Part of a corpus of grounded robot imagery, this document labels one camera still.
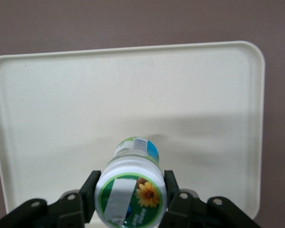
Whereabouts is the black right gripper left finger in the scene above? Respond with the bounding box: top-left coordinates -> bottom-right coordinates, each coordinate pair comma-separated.
0,170 -> 102,228

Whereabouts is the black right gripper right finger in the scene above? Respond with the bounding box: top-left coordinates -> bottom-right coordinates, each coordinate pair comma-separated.
160,170 -> 264,228

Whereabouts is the cream plastic tray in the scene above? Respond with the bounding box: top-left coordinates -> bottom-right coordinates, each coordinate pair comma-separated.
0,40 -> 266,220

